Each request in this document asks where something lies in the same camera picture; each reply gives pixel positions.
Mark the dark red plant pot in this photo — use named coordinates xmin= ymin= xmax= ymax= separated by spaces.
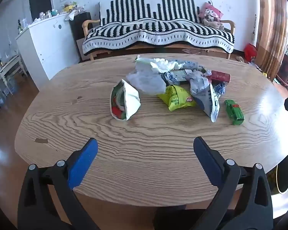
xmin=277 ymin=54 xmax=288 ymax=82

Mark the beige plush toy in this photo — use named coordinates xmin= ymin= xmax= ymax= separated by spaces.
xmin=204 ymin=19 xmax=225 ymax=30

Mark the pink cartoon pillow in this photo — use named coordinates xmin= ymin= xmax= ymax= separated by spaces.
xmin=198 ymin=2 xmax=223 ymax=24

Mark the small blue wrapper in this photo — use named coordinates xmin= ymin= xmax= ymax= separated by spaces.
xmin=214 ymin=81 xmax=227 ymax=94

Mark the dark printed packet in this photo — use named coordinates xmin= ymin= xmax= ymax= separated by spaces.
xmin=169 ymin=70 xmax=190 ymax=85

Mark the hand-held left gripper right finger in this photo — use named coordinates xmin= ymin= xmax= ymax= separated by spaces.
xmin=193 ymin=136 xmax=274 ymax=230

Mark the white cabinet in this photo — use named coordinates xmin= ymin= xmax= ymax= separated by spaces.
xmin=16 ymin=13 xmax=81 ymax=81

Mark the sofa with striped blanket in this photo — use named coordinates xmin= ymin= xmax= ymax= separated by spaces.
xmin=83 ymin=0 xmax=235 ymax=55

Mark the blue white snack bag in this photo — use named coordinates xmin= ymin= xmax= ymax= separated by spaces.
xmin=190 ymin=73 xmax=221 ymax=122

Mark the white papers pile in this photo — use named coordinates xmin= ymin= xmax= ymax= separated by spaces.
xmin=65 ymin=7 xmax=85 ymax=21

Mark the clear plastic bag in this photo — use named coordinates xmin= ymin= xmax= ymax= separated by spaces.
xmin=126 ymin=65 xmax=167 ymax=95

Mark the black speaker box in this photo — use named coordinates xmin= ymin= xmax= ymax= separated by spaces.
xmin=68 ymin=12 xmax=92 ymax=51

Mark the yellow-green snack bag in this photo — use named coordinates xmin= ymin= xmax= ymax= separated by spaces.
xmin=158 ymin=85 xmax=197 ymax=112

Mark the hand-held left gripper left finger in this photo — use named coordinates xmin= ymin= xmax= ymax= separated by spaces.
xmin=17 ymin=138 xmax=99 ymax=230

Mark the red box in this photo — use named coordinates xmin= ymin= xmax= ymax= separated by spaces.
xmin=208 ymin=70 xmax=231 ymax=83

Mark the white side table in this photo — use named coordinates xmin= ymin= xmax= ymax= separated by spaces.
xmin=0 ymin=55 xmax=28 ymax=91

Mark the blue water bottle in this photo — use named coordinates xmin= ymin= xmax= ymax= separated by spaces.
xmin=5 ymin=78 xmax=17 ymax=95

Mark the brown curtain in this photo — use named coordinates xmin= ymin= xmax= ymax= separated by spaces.
xmin=256 ymin=0 xmax=288 ymax=78

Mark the white tissue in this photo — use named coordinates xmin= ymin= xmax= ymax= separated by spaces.
xmin=150 ymin=58 xmax=183 ymax=73

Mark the green toy car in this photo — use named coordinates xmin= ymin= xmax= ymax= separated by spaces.
xmin=224 ymin=99 xmax=245 ymax=126

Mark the blue white wrapper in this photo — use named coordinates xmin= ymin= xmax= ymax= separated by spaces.
xmin=180 ymin=61 xmax=205 ymax=72

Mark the green white wrapper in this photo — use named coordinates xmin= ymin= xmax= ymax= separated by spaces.
xmin=135 ymin=55 xmax=159 ymax=65

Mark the red bag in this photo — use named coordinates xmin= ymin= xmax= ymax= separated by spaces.
xmin=244 ymin=44 xmax=257 ymax=63

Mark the wooden sofa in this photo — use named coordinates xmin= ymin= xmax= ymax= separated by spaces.
xmin=82 ymin=19 xmax=236 ymax=60

